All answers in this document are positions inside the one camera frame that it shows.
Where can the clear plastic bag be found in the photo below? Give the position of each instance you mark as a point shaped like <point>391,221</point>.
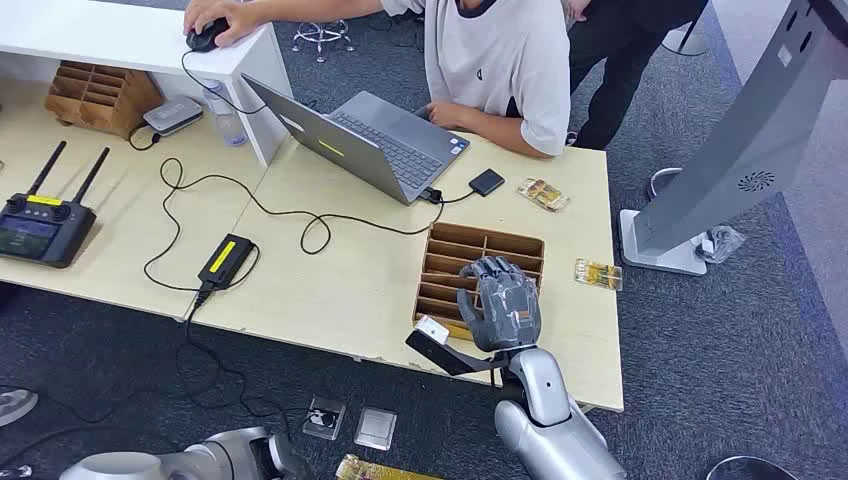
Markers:
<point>721,242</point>

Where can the black power adapter brick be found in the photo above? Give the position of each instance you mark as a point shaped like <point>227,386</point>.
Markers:
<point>226,260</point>

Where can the small white grey router box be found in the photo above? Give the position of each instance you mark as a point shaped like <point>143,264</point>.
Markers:
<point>172,114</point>

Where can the chrome stool base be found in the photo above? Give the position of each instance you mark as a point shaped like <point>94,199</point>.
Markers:
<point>322,34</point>

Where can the yellow printed card pack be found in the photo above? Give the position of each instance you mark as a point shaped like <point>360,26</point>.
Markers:
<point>378,470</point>

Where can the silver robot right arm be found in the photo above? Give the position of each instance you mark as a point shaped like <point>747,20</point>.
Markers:
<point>550,404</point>

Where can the closed metal floor plate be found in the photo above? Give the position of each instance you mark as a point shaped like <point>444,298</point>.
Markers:
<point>375,428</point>

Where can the wooden slotted card tray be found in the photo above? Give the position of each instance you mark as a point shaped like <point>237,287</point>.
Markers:
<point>464,246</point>

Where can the open floor socket box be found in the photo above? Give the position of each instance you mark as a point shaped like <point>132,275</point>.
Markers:
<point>324,418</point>

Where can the grey kiosk stand white base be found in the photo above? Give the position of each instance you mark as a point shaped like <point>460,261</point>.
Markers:
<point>748,132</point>

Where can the white desk riser shelf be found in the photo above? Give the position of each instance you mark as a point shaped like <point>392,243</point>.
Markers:
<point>99,33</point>

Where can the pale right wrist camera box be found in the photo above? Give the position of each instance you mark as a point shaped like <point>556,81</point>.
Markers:
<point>432,329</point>

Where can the person's right forearm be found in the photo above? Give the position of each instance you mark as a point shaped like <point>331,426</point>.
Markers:
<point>311,9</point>

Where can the person's right hand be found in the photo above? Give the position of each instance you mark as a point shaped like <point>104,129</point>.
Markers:
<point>215,16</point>

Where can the person's left forearm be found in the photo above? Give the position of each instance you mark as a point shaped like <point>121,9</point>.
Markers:
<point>507,134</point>

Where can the round black chrome rimmed base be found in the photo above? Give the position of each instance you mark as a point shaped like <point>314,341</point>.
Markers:
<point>748,469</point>

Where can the standing person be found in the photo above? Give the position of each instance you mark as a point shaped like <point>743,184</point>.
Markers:
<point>623,60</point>

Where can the wooden slotted desk organizer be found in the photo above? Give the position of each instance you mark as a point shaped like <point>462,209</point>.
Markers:
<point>99,99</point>

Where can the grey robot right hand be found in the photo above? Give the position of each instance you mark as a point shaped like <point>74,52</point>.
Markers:
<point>507,311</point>

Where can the person's left hand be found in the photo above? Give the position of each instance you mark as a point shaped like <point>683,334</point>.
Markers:
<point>449,114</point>

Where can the grey open laptop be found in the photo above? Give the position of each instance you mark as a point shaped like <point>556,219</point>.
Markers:
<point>371,142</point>

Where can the black computer mouse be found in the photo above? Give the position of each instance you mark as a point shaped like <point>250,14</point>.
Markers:
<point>206,34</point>

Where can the small black external drive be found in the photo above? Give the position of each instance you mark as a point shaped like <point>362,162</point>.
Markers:
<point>487,182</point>

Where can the yellow card in clear sleeve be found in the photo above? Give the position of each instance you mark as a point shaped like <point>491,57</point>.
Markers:
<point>543,195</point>
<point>598,274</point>

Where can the grey shoe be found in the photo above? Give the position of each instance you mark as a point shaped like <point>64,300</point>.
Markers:
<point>14,405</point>

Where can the clear plastic water bottle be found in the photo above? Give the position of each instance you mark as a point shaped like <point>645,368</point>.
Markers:
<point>224,116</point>

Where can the black remote controller with antennas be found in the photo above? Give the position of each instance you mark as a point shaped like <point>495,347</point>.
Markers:
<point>41,228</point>

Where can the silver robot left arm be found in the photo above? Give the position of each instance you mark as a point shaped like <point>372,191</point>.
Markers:
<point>199,460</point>

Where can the seated person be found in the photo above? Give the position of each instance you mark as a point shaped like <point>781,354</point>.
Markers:
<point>497,60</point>

